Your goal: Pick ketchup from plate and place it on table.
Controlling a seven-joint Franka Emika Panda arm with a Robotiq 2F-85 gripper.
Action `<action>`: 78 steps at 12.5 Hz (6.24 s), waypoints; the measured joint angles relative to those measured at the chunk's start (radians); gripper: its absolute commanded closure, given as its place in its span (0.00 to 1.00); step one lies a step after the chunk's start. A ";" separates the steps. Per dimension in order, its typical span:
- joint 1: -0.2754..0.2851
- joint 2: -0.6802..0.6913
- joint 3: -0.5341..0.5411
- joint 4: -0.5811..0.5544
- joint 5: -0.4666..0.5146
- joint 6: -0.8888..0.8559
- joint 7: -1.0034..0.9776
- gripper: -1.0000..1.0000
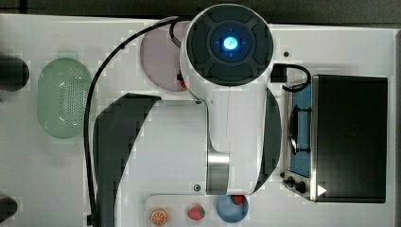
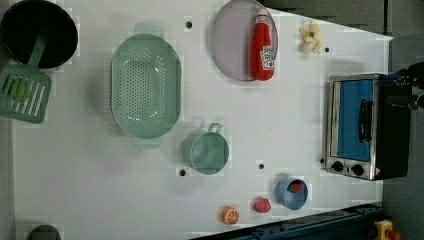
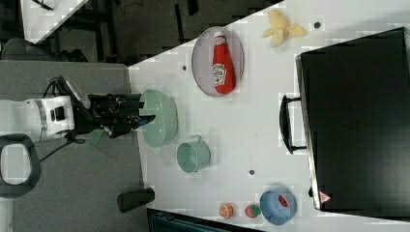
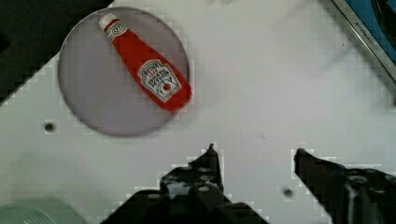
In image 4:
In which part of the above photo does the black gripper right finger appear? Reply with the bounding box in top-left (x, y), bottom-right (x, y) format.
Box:
top-left (293, 148), bottom-right (396, 224)

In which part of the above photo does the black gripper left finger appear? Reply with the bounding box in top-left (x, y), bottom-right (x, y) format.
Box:
top-left (100, 144), bottom-right (269, 224)

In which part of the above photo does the red plush ketchup bottle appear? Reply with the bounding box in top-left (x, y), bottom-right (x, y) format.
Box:
top-left (98, 13), bottom-right (192, 112)

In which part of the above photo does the grey round plate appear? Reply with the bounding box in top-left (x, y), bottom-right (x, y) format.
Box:
top-left (58, 7), bottom-right (191, 137)

